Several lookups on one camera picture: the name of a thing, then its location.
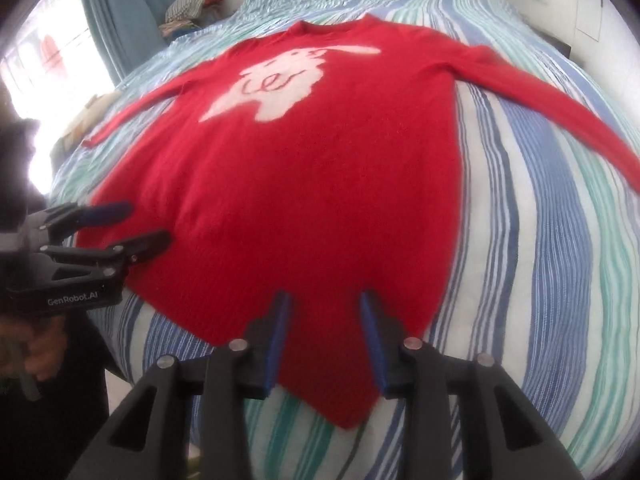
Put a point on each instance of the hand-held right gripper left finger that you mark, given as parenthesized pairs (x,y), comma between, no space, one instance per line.
(279,345)

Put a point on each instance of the bed with striped cover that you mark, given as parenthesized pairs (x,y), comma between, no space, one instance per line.
(525,270)

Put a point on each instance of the dark wooden nightstand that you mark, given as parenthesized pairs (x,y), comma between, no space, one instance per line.
(561,49)

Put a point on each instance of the person's left hand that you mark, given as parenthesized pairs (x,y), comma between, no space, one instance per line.
(42,350)

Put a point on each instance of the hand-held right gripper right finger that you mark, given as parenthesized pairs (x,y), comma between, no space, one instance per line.
(372,345)

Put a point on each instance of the person's dark clothing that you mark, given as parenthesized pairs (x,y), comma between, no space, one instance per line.
(75,410)

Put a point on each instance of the blue curtain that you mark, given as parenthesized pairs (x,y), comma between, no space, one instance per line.
(125,15)

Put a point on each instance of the red sweater with white print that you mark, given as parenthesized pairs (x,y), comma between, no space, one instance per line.
(310,185)

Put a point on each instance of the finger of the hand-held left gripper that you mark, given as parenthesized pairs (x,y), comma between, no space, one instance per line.
(145,246)
(107,211)

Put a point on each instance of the red hanging garment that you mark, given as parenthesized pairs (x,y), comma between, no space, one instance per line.
(50,47)

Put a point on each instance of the light folded clothes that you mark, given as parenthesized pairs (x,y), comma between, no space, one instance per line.
(90,117)

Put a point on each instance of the pile of mixed clothes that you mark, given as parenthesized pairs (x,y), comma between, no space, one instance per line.
(192,10)

